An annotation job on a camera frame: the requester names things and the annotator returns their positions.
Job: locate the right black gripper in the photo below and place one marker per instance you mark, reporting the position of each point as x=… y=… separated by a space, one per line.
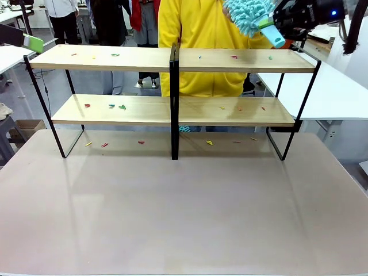
x=302 y=13

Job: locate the teal microfiber duster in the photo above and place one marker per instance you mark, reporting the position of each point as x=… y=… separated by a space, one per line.
x=247 y=14

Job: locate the small white table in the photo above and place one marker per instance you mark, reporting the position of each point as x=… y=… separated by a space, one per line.
x=8 y=57

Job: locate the person in white shirt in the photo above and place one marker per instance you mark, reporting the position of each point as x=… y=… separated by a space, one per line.
x=63 y=17

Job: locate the right wooden two-tier shelf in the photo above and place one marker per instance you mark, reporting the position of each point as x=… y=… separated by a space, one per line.
x=230 y=64

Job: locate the wooden two-tier shelf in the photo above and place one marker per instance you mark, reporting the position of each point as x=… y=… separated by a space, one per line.
x=230 y=64
x=115 y=63

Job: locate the beige cloth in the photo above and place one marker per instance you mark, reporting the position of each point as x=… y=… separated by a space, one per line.
x=4 y=111

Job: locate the person in dark clothes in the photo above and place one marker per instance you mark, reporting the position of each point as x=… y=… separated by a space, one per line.
x=107 y=20

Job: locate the large white table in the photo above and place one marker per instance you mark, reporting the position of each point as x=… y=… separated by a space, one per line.
x=330 y=92

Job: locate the person in yellow hoodie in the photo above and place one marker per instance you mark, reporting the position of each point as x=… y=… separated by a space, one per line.
x=201 y=28

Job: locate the cardboard box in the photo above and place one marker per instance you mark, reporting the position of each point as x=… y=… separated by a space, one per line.
x=27 y=128

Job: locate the left wooden two-tier shelf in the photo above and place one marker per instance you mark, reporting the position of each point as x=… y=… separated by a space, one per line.
x=115 y=63

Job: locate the grey stool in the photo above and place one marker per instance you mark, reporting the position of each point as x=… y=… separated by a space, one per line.
x=7 y=135

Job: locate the person in red jacket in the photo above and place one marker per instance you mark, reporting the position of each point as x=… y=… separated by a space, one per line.
x=143 y=17

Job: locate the yellow green paper scrap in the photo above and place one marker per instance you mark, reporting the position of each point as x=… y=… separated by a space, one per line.
x=210 y=142

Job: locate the small teal duster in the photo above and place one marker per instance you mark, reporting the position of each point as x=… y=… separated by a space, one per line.
x=184 y=128

